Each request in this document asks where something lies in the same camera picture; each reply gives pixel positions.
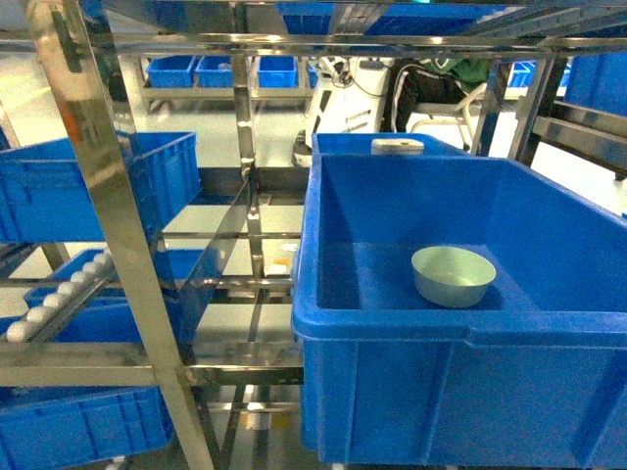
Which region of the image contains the light green bowl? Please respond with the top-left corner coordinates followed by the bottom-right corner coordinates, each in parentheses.
top-left (410, 246), bottom-right (497, 308)

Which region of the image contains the large blue bin on shelf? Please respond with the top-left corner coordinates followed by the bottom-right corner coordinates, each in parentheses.
top-left (292, 155), bottom-right (626, 468)

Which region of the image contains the blue bin behind main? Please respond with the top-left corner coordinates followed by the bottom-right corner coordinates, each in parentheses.
top-left (313, 133), bottom-right (465, 156)

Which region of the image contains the white box behind bin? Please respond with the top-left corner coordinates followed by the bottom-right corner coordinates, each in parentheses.
top-left (370, 138), bottom-right (425, 156)

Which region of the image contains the blue bin middle left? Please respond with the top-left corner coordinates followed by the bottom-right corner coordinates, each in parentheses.
top-left (0, 247), bottom-right (207, 344)

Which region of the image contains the seated person in dark clothes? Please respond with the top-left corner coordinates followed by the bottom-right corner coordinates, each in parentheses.
top-left (379, 58), bottom-right (493, 133)

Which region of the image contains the blue bin left side rack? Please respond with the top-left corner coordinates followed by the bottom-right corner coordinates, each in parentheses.
top-left (0, 130), bottom-right (203, 244)

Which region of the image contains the blue bin rack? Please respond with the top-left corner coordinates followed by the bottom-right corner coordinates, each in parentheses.
top-left (0, 130), bottom-right (203, 244)
top-left (1, 387), bottom-right (173, 469)

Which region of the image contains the white roller strip left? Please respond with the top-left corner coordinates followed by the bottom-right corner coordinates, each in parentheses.
top-left (1, 249), bottom-right (116, 344)

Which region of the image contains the blue bin lower left rack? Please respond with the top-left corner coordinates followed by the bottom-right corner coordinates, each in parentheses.
top-left (1, 387), bottom-right (173, 469)

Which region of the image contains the steel rack upright post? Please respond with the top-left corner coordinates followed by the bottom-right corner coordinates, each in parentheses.
top-left (21, 1), bottom-right (213, 469)

